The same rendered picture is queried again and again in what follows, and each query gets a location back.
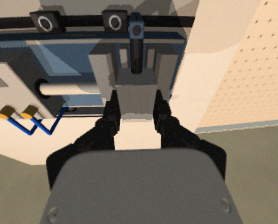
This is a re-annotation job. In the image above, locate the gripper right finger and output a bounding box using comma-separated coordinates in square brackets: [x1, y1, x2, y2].
[153, 89, 227, 182]

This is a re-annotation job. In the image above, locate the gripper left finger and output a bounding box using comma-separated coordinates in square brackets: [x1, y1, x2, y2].
[46, 90, 121, 192]

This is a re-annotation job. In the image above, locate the grey flat bar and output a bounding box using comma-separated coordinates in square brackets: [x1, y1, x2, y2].
[145, 44, 155, 68]
[119, 43, 129, 68]

